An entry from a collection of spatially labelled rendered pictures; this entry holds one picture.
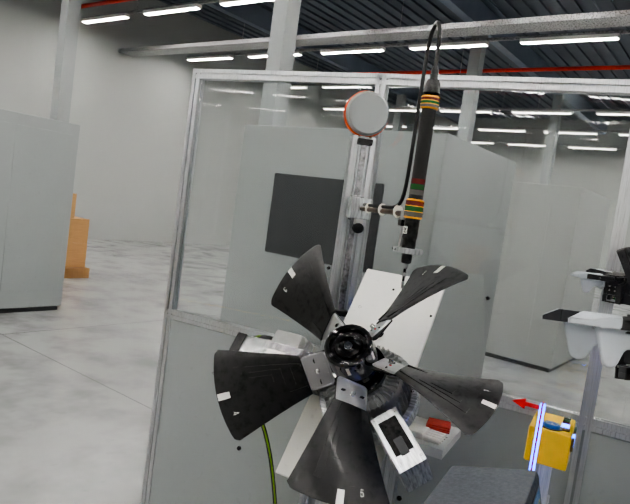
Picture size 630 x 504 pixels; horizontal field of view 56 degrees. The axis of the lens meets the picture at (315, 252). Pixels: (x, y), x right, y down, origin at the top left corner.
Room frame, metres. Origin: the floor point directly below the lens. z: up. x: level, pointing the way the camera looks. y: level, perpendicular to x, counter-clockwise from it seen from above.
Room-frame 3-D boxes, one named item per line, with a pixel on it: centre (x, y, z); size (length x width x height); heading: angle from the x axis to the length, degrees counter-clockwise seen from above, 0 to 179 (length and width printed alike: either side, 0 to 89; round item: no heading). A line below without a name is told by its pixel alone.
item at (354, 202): (2.03, -0.13, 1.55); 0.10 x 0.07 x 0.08; 8
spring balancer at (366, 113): (2.12, -0.11, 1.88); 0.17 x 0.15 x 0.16; 63
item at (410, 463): (1.41, -0.27, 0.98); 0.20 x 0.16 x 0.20; 153
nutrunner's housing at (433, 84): (1.41, -0.22, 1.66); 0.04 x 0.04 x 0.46
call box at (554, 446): (1.51, -0.67, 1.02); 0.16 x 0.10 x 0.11; 153
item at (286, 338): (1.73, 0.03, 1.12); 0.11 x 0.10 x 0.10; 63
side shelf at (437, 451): (1.95, -0.36, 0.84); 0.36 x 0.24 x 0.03; 63
